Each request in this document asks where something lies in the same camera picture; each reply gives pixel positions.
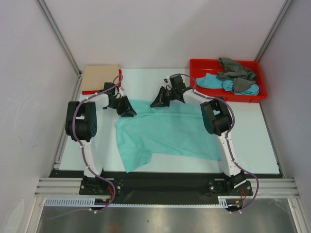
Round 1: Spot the aluminium front rail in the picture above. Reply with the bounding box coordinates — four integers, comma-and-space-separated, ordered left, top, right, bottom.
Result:
35, 178, 300, 199

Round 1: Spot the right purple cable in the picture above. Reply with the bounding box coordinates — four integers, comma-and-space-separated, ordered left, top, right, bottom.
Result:
167, 74, 260, 214

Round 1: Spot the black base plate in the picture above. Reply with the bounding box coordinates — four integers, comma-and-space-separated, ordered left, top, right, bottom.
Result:
49, 170, 282, 205

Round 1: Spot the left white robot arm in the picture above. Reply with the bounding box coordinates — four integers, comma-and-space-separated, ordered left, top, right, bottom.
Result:
65, 83, 137, 194

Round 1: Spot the left white cable duct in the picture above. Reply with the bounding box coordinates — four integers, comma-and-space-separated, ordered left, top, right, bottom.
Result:
44, 197, 226, 208

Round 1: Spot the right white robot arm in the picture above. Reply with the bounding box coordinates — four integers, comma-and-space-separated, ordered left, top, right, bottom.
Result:
150, 86, 246, 195

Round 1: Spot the right white cable duct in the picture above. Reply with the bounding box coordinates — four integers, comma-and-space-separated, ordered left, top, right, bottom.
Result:
217, 196, 245, 211

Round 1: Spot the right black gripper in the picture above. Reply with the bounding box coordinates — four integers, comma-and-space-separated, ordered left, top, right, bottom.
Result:
151, 86, 177, 108

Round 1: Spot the blue t shirt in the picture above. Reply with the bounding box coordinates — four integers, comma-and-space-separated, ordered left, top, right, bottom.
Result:
196, 73, 259, 96

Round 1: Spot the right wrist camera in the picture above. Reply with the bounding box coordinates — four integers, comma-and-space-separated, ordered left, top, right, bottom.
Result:
164, 74, 191, 92

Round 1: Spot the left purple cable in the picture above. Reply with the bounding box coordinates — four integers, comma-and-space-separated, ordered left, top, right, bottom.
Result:
46, 74, 124, 220

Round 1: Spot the mint green t shirt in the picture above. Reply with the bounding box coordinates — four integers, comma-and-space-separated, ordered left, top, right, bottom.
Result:
115, 100, 222, 172

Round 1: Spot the white cable duct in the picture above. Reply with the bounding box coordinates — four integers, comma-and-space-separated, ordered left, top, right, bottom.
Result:
217, 196, 245, 211
44, 197, 226, 208

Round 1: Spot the folded red t shirt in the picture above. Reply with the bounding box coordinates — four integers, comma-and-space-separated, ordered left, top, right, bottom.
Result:
82, 69, 122, 95

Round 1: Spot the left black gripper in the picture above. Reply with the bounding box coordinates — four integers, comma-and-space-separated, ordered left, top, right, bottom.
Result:
108, 96, 137, 117

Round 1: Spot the red plastic bin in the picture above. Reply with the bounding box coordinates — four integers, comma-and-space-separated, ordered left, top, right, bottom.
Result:
190, 59, 268, 103

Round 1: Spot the right aluminium frame post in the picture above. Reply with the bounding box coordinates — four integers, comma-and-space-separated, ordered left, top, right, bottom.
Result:
255, 0, 295, 62

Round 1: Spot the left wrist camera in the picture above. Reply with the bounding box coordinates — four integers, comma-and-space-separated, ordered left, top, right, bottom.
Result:
117, 87, 124, 97

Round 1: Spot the aluminium frame post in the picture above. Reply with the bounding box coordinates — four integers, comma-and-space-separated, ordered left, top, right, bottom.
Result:
35, 0, 82, 77
255, 0, 295, 62

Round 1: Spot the folded beige t shirt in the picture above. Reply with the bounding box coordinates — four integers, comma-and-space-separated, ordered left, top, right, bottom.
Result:
81, 65, 121, 92

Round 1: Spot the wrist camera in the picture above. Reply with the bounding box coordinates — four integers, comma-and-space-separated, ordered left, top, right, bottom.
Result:
164, 74, 191, 92
117, 87, 124, 97

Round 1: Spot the left aluminium frame post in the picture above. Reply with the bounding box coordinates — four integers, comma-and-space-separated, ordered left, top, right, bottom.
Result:
35, 0, 82, 77

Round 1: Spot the purple cable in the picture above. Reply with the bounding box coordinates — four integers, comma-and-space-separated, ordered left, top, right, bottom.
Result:
167, 74, 260, 214
46, 74, 124, 220

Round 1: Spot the grey t shirt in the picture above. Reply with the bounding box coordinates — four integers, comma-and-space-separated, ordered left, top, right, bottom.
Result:
216, 57, 259, 96

